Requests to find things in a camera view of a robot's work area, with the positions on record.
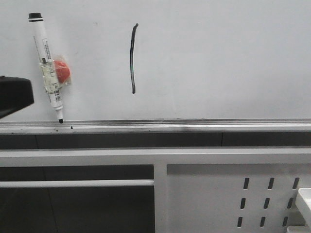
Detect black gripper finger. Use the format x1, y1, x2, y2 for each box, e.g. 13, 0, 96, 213
0, 76, 34, 118

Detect white whiteboard marker pen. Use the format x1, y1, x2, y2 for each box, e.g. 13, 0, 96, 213
28, 13, 64, 124

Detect red round magnet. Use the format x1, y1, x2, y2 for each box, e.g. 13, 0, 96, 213
53, 55, 72, 86

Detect white whiteboard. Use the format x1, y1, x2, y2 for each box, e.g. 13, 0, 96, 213
0, 0, 311, 121

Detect white plastic bin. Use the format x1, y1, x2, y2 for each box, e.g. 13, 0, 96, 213
286, 187, 311, 233

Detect white metal pegboard frame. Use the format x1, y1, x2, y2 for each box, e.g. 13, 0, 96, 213
0, 148, 311, 233

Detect aluminium whiteboard tray rail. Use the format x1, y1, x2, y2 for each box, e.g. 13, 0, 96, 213
0, 118, 311, 134

